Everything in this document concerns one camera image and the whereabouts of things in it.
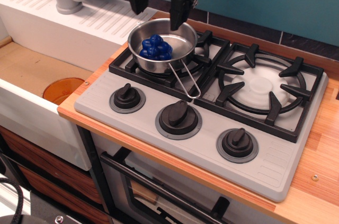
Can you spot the black burner grate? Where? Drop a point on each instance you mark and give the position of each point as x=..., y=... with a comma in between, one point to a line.
x=205, y=55
x=268, y=92

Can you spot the grey toy stove top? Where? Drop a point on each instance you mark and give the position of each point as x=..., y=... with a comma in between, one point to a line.
x=269, y=174

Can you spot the white toy sink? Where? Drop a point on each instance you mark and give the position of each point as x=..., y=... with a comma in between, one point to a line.
x=40, y=46

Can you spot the black middle stove knob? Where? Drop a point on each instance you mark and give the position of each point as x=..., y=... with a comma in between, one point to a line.
x=178, y=121

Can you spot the black oven door handle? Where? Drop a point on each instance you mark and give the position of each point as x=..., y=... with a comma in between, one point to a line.
x=117, y=161

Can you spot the black stove knob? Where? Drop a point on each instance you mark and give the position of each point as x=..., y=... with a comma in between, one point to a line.
x=178, y=121
x=127, y=99
x=237, y=146

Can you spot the stainless steel pan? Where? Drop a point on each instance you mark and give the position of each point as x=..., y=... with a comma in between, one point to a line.
x=183, y=41

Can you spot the black left stove knob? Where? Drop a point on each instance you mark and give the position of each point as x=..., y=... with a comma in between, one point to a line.
x=127, y=99

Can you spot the wooden drawer front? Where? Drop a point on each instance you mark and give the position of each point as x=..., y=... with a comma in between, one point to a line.
x=55, y=178

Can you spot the orange plastic cup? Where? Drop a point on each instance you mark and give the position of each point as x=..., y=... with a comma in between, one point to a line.
x=59, y=90

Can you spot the toy oven door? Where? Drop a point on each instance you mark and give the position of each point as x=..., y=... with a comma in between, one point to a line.
x=151, y=193

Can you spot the black right stove knob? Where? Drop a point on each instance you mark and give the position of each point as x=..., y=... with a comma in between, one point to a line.
x=237, y=146

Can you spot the black right burner grate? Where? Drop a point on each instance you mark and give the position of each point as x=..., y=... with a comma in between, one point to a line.
x=268, y=92

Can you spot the blue toy blueberry cluster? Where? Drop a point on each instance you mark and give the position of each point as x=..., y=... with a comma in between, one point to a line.
x=155, y=48

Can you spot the black left burner grate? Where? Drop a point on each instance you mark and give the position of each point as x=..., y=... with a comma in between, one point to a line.
x=205, y=55

